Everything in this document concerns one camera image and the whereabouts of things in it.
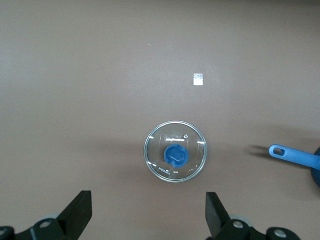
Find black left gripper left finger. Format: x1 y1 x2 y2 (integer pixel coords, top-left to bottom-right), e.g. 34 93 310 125
14 190 92 240

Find blue pot with long handle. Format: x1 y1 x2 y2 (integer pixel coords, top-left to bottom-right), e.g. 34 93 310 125
268 144 320 187

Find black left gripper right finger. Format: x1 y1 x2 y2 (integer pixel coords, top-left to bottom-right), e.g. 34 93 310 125
205 191 267 240

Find glass lid with blue knob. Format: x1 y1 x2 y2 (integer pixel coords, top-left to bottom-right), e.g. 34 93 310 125
143 120 207 184

